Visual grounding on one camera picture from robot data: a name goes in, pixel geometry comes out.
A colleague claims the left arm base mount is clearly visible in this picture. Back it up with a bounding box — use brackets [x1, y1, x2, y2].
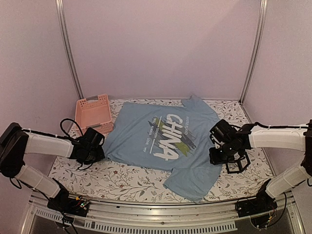
[47, 179, 90, 217]

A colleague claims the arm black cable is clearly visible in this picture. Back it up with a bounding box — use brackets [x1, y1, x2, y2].
[59, 118, 83, 142]
[254, 121, 309, 130]

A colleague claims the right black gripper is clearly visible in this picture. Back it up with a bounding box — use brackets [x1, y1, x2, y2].
[209, 141, 236, 165]

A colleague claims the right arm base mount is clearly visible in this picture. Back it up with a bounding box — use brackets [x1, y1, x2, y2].
[235, 179, 277, 217]

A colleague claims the pink plastic basket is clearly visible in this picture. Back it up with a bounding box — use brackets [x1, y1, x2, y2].
[75, 94, 114, 134]

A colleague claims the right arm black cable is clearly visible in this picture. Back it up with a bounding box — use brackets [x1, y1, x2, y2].
[254, 121, 309, 130]

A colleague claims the light blue printed t-shirt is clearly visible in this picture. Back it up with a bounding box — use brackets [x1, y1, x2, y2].
[103, 96, 221, 202]

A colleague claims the front aluminium rail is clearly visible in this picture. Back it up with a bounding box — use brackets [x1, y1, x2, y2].
[20, 192, 307, 234]

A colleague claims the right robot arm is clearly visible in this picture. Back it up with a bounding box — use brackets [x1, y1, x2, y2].
[209, 119, 312, 213]

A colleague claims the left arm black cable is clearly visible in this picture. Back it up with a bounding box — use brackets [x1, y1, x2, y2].
[59, 118, 83, 142]

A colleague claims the black open jewelry box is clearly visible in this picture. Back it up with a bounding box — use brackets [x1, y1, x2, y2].
[225, 151, 251, 174]

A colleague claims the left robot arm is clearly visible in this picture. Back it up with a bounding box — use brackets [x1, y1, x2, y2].
[0, 122, 105, 212]

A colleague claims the floral patterned table mat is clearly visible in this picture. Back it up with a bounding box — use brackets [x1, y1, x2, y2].
[49, 99, 273, 203]

